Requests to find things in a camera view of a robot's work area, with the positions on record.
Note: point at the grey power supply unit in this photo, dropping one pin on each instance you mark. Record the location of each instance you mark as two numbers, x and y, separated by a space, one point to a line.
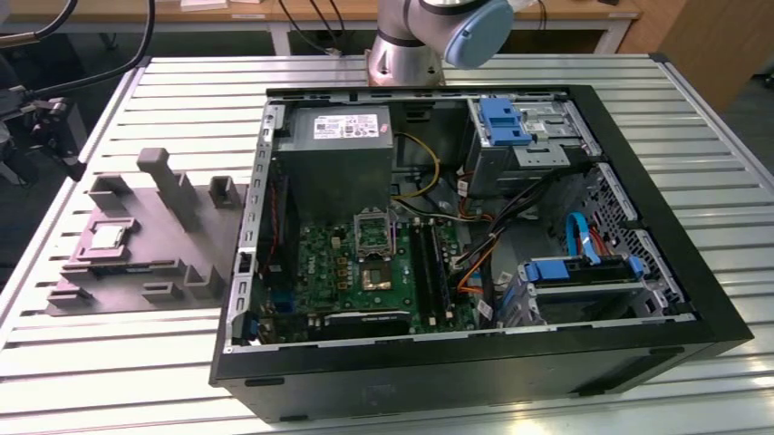
339 181

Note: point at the blue board connector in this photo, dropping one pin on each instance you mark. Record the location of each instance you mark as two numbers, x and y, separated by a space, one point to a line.
285 301

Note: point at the silver CPU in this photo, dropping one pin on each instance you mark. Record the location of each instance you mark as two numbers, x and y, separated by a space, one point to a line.
109 236

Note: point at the CPU socket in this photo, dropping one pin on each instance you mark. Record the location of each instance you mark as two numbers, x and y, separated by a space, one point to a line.
378 277

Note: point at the black RAM slot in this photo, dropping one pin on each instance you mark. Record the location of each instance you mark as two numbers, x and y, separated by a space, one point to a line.
429 272
422 272
434 272

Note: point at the metal disk bay cage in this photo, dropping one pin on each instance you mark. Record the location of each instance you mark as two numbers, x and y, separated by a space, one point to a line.
538 156
596 289

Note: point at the dark green RAM stick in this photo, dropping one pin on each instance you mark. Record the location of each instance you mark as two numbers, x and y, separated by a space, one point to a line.
121 270

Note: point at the blue plastic disk carrier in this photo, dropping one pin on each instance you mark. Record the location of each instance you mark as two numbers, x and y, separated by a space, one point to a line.
500 120

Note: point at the wooden cabinet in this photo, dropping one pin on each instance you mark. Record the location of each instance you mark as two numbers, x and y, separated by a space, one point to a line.
713 45

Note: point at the wooden desk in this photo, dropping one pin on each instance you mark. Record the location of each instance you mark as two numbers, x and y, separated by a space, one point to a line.
581 11

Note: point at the white four pin socket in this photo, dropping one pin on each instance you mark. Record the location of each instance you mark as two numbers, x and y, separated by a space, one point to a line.
334 241

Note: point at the grey parts rack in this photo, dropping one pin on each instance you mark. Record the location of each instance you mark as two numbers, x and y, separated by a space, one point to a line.
158 254

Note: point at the small white box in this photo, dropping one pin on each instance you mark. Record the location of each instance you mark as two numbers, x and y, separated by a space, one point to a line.
205 4

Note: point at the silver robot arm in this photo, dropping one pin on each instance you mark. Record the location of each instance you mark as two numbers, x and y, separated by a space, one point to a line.
400 54

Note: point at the hard disk in blue carrier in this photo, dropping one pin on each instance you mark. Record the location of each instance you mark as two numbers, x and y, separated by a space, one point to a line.
548 272

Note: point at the black PC case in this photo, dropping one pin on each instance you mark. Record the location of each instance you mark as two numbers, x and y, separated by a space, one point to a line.
424 385

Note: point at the green motherboard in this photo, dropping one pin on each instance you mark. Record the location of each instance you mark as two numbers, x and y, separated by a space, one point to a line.
321 276

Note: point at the black graphics card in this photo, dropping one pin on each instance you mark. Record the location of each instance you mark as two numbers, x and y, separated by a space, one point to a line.
369 319

